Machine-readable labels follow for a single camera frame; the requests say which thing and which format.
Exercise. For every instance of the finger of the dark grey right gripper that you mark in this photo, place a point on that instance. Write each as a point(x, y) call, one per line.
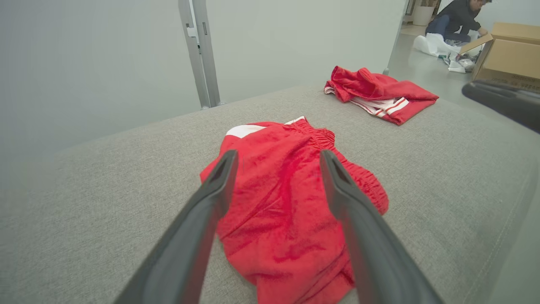
point(514, 103)

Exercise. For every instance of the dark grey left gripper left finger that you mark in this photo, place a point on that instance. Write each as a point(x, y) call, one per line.
point(185, 245)

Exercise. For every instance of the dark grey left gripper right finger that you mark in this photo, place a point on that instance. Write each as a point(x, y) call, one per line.
point(375, 253)

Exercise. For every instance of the red shorts with white stripe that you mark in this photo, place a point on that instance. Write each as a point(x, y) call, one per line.
point(282, 202)

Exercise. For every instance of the red basketball jersey number 23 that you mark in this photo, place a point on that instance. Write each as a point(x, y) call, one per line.
point(379, 88)

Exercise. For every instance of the brown cardboard box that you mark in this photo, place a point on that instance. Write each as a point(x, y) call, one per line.
point(510, 55)

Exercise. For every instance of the small packaging pile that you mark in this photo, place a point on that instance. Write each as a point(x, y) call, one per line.
point(462, 63)

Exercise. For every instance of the white plastic bag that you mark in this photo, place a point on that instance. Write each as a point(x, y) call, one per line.
point(432, 44)

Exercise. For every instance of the crouching person in dark clothes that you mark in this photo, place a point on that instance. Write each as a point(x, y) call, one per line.
point(457, 17)

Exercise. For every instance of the beige plant pot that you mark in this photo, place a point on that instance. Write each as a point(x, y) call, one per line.
point(424, 14)

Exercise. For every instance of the grey partition post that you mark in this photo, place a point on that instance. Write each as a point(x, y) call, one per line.
point(200, 55)

